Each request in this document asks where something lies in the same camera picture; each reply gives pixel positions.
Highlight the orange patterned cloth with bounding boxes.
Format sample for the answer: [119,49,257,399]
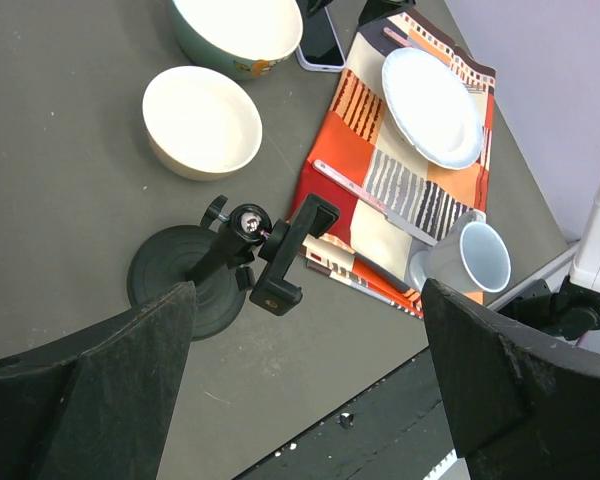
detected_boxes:
[290,9,496,317]

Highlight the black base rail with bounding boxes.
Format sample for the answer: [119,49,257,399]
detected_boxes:
[237,349,453,479]

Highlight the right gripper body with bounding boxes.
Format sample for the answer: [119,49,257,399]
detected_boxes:
[358,0,416,25]

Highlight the pink handled knife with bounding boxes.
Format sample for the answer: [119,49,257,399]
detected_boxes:
[313,160,437,246]

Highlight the phone with lilac case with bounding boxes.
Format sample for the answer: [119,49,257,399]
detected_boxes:
[296,1,346,73]

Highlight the white plate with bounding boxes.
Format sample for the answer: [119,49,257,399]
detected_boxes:
[381,47,484,170]

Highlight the grey cup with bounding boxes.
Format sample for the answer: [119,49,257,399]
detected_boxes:
[407,210,512,294]

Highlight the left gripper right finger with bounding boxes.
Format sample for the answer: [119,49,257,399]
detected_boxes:
[421,280,600,479]

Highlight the large green bowl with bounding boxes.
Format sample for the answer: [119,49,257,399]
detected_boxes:
[168,0,303,81]

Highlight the small cream bowl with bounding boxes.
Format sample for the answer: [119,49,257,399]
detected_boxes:
[141,66,263,181]

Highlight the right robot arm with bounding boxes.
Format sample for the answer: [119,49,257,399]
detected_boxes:
[362,45,600,340]

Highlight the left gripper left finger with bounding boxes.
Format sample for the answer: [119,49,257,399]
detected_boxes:
[0,282,197,479]

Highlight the black round-base phone holder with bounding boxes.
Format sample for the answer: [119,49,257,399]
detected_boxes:
[127,194,340,341]

